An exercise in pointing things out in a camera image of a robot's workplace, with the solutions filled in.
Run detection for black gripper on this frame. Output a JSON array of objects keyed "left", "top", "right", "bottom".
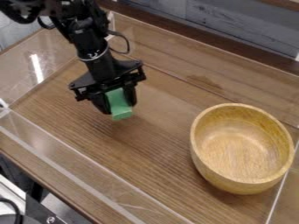
[{"left": 69, "top": 44, "right": 145, "bottom": 115}]

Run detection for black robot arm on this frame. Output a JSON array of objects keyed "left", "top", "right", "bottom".
[{"left": 0, "top": 0, "right": 145, "bottom": 119}]

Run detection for black cable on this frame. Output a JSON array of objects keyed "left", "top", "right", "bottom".
[{"left": 104, "top": 29, "right": 131, "bottom": 55}]

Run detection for green rectangular block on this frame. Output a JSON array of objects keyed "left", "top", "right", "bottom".
[{"left": 107, "top": 88, "right": 133, "bottom": 121}]

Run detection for brown wooden bowl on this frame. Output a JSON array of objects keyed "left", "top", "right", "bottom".
[{"left": 189, "top": 103, "right": 295, "bottom": 195}]

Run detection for clear acrylic tray wall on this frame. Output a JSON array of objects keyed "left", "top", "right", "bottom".
[{"left": 0, "top": 109, "right": 188, "bottom": 224}]

